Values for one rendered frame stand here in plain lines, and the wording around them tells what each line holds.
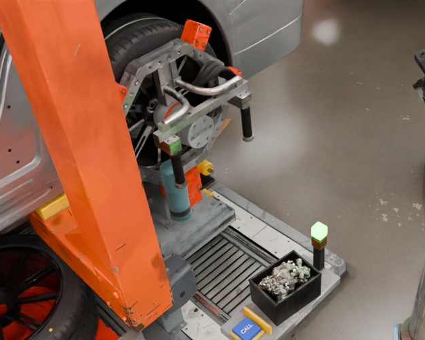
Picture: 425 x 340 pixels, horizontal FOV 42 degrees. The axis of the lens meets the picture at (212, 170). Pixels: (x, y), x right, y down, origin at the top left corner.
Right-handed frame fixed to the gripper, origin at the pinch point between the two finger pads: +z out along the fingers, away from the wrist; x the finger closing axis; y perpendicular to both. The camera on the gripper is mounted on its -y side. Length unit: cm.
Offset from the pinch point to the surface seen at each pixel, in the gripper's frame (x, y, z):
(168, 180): -97, -1, -1
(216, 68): -66, -31, -10
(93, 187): -105, 2, -69
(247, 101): -60, -17, -6
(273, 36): -37, -48, 37
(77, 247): -131, 11, -21
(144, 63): -88, -39, -21
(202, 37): -67, -45, -8
